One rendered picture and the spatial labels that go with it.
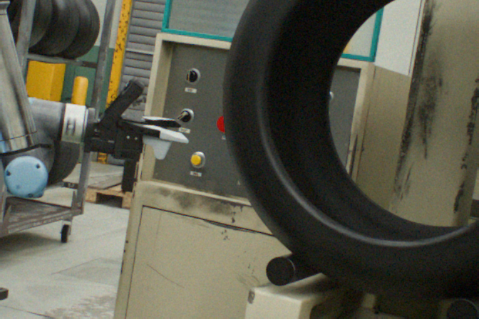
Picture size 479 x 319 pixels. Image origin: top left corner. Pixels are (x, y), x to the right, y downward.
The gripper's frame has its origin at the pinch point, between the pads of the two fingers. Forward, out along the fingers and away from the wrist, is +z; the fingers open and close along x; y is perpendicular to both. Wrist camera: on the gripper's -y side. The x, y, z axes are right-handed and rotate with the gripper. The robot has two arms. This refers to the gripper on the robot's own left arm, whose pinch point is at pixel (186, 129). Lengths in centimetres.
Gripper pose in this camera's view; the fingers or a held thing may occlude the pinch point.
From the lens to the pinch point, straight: 191.0
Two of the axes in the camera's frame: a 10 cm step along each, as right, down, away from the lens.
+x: 1.6, 2.2, -9.6
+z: 9.7, 1.5, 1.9
